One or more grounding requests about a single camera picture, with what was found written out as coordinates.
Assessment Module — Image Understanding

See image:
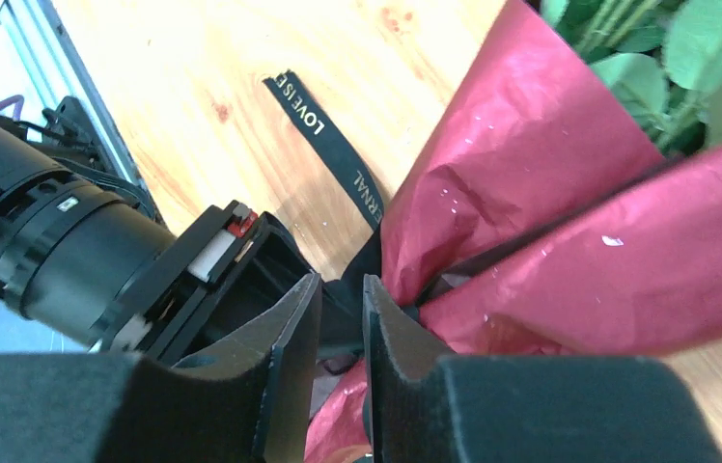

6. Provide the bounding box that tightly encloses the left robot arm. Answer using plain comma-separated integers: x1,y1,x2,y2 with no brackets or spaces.
0,127,312,365

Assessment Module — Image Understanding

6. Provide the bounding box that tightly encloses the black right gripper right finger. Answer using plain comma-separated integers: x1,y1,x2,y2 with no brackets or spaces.
363,275,722,462

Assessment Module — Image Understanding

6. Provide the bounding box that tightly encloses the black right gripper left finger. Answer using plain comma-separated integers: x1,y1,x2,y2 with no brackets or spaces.
0,274,321,462

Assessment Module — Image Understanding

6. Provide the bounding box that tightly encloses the black strap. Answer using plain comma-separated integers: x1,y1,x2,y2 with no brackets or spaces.
263,69,388,378

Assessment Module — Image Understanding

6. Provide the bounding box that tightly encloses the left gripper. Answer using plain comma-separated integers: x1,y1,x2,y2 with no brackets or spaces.
92,201,313,365

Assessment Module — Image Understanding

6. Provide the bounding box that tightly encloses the dark red wrapping paper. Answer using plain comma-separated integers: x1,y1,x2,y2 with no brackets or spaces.
305,1,722,462

